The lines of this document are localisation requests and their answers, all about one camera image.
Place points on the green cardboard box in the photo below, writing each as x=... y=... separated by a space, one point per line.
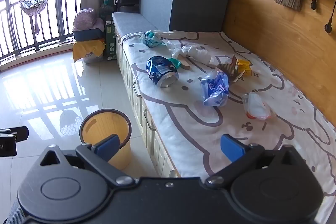
x=110 y=43

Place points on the small yellow box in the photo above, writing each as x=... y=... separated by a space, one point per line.
x=244 y=66

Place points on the small white tissue scrap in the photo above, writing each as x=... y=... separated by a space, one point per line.
x=172 y=45

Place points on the grey storage box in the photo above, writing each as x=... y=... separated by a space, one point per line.
x=183 y=3

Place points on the yellow trash bin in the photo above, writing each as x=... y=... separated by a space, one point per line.
x=99 y=121

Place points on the blue plastic wrapper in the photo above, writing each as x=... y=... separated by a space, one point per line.
x=214 y=87

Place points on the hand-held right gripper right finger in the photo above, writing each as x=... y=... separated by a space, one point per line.
x=231 y=148

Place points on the teal plastic lid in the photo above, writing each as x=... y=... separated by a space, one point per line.
x=175 y=62

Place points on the white bench cabinet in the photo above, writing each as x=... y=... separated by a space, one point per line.
x=136 y=100

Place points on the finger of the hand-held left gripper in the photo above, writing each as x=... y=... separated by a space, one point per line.
x=21 y=133

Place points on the hanging net basket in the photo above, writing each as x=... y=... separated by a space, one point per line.
x=34 y=5

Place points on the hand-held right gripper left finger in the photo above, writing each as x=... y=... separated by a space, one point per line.
x=109 y=146

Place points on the white tissue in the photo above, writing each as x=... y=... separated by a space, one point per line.
x=194 y=53

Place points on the printed blanket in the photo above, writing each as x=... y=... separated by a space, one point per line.
x=183 y=121

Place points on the crushed blue can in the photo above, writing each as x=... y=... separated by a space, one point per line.
x=160 y=70

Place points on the pink cloth bundle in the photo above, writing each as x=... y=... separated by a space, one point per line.
x=86 y=18

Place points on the teal plastic toy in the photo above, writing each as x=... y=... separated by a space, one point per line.
x=152 y=40

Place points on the yellow cloth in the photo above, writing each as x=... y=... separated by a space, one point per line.
x=81 y=48

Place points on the tan wooden piece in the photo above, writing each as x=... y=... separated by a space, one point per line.
x=185 y=62

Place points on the white printed bag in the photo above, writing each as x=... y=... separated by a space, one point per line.
x=92 y=57

